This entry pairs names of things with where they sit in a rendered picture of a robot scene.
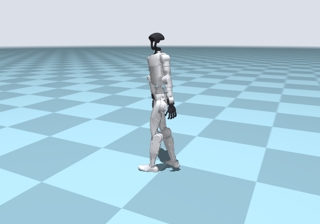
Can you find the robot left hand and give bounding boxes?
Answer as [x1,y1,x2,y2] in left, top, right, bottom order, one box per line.
[165,99,177,119]

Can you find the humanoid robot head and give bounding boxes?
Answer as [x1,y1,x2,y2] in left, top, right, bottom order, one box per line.
[148,33,165,55]

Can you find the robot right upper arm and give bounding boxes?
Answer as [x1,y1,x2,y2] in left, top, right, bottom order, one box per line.
[147,56,151,82]

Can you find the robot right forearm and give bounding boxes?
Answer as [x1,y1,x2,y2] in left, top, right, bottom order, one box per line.
[149,81,156,97]

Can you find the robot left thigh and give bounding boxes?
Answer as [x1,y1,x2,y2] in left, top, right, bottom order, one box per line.
[150,98,168,142]

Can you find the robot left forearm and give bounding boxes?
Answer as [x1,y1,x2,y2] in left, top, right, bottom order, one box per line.
[165,76,174,104]

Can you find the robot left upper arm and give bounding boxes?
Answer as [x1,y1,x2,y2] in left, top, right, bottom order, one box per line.
[159,54,171,84]

